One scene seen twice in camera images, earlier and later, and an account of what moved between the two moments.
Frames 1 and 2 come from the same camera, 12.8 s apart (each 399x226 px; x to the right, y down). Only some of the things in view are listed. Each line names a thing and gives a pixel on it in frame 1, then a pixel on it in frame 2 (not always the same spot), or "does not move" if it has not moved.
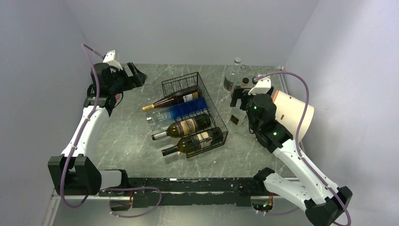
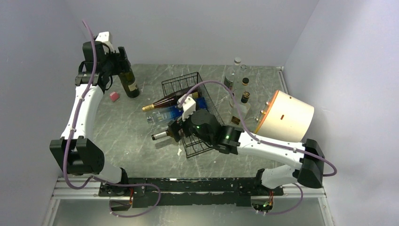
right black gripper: x=239 y=92 to x=174 y=126
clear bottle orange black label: x=238 y=117 does not move
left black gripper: x=138 y=79 to x=122 y=66
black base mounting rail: x=190 y=191 does not move
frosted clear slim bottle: x=228 y=84 does not move
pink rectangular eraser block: x=118 y=96 does not move
